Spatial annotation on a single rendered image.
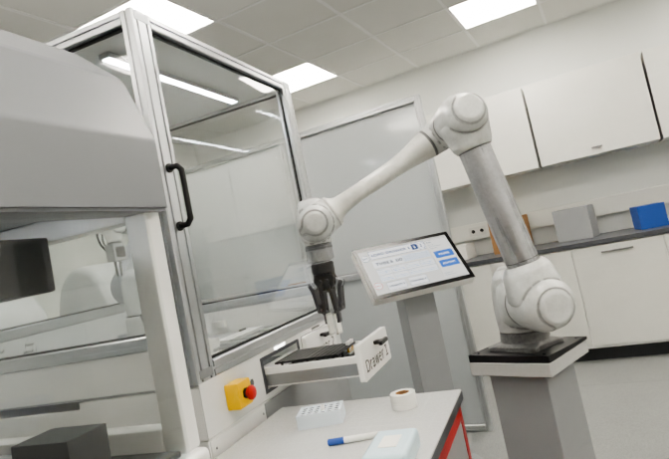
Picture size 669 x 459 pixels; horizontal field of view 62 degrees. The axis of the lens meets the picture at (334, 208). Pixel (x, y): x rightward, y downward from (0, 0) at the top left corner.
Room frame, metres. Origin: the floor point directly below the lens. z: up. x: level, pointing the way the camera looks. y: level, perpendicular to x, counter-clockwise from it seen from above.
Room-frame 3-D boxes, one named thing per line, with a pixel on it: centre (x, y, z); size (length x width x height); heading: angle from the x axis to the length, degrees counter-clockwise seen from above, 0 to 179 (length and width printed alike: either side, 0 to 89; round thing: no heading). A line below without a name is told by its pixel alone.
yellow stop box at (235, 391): (1.59, 0.37, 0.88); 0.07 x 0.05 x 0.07; 160
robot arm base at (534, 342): (1.89, -0.55, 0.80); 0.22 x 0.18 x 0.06; 128
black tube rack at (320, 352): (1.87, 0.16, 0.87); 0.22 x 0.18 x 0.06; 70
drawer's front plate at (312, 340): (2.20, 0.16, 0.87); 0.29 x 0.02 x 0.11; 160
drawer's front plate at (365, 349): (1.80, -0.03, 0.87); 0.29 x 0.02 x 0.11; 160
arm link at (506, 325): (1.87, -0.54, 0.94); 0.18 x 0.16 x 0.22; 3
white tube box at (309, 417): (1.57, 0.15, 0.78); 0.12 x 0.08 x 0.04; 84
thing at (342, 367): (1.87, 0.17, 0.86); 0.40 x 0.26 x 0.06; 70
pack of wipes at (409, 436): (1.19, -0.01, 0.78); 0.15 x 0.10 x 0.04; 162
